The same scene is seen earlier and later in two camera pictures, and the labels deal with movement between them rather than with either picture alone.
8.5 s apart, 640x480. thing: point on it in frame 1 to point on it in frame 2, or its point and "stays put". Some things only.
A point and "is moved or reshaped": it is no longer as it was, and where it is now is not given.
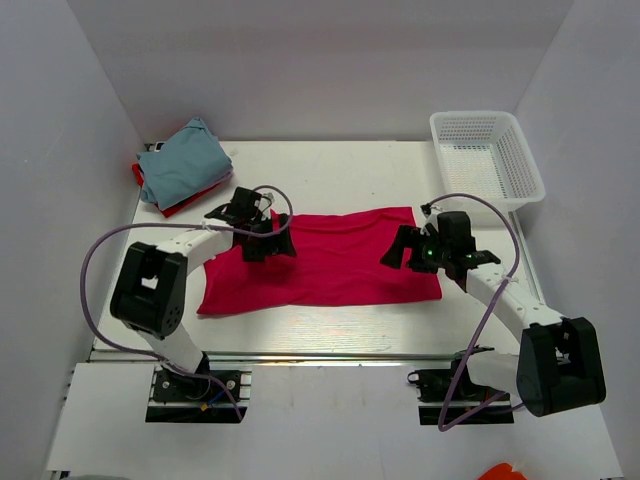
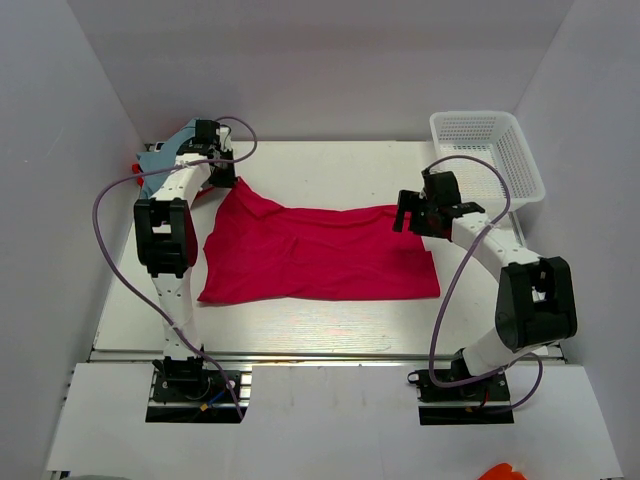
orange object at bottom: (501, 471) stays put
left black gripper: (279, 243) to (226, 181)
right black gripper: (406, 236) to (411, 201)
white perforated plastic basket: (484, 153) stays put
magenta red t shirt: (341, 252) is moved or reshaped
